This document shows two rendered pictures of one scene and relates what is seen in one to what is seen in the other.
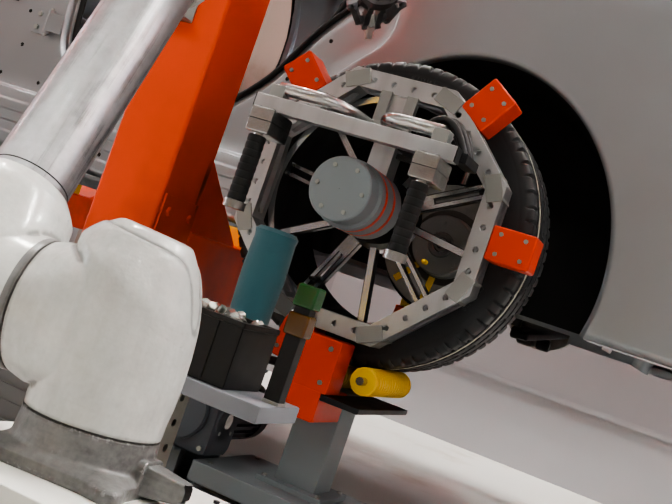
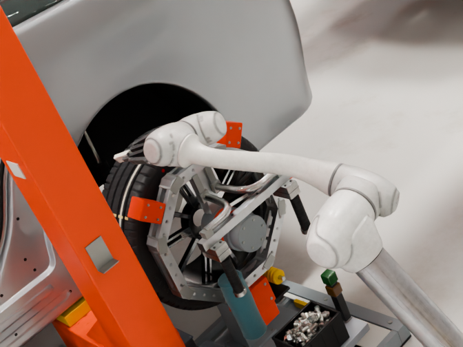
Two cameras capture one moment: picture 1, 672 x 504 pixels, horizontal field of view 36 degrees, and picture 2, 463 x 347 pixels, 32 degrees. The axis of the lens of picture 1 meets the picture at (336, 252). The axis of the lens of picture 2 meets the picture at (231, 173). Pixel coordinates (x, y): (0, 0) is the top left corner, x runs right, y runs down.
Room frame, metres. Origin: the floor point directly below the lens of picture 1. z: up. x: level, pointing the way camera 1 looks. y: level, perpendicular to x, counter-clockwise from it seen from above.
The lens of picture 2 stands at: (0.53, 1.90, 2.29)
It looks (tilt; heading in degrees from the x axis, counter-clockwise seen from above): 27 degrees down; 307
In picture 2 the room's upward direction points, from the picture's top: 24 degrees counter-clockwise
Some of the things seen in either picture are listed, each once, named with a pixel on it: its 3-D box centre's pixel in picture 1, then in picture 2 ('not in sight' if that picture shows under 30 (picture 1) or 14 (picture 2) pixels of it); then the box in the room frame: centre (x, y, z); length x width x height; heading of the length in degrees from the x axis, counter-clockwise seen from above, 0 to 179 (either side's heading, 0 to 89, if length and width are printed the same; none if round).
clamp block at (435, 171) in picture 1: (430, 170); (284, 187); (1.85, -0.11, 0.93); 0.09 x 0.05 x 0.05; 158
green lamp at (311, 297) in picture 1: (309, 297); (328, 277); (1.74, 0.02, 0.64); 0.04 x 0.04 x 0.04; 68
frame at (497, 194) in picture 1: (368, 205); (220, 224); (2.10, -0.03, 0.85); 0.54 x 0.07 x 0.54; 68
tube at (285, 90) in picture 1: (334, 94); (202, 205); (2.03, 0.11, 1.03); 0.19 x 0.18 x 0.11; 158
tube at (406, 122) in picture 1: (425, 118); (243, 171); (1.95, -0.08, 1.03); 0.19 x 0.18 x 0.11; 158
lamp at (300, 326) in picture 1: (299, 325); (333, 288); (1.74, 0.02, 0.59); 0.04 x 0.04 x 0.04; 68
